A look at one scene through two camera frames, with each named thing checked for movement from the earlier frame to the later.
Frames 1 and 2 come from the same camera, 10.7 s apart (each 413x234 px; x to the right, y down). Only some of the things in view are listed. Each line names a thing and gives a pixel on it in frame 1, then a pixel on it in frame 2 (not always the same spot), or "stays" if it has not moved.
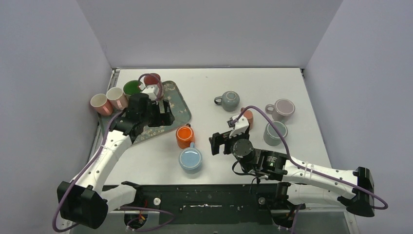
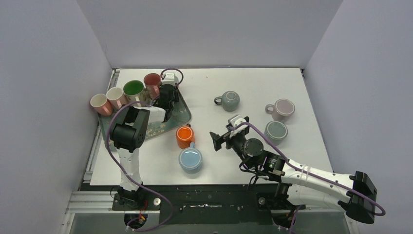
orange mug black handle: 185,135 stays
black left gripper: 162,116 to 168,98
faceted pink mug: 119,100 stays
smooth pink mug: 102,104 stays
